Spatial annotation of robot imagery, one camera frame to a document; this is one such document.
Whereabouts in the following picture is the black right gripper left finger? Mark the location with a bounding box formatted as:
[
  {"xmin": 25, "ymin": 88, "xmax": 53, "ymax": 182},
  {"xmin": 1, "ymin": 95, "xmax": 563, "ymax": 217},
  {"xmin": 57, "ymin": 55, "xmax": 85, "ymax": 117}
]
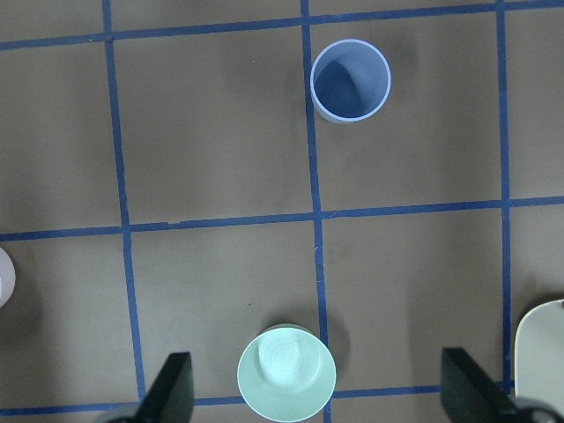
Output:
[{"xmin": 134, "ymin": 352, "xmax": 194, "ymax": 422}]

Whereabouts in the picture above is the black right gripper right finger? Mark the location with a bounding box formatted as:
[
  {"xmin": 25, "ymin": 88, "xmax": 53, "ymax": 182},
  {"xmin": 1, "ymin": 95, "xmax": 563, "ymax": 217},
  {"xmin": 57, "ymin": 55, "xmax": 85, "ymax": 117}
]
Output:
[{"xmin": 441, "ymin": 347, "xmax": 520, "ymax": 423}]

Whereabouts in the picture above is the cream white toaster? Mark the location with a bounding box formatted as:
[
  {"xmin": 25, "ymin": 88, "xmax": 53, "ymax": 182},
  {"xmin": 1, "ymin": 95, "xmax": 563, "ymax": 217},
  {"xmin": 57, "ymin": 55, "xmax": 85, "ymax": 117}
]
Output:
[{"xmin": 514, "ymin": 299, "xmax": 563, "ymax": 408}]

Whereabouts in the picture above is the mint green bowl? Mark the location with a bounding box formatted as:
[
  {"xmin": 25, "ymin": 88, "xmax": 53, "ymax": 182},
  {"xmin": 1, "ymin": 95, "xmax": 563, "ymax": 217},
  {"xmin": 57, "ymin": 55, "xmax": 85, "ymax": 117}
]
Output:
[{"xmin": 236, "ymin": 323, "xmax": 337, "ymax": 422}]

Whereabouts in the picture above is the blue plastic cup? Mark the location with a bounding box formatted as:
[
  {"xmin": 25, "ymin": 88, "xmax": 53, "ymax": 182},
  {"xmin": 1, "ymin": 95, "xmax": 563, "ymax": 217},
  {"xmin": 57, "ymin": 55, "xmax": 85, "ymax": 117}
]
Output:
[{"xmin": 309, "ymin": 39, "xmax": 392, "ymax": 124}]

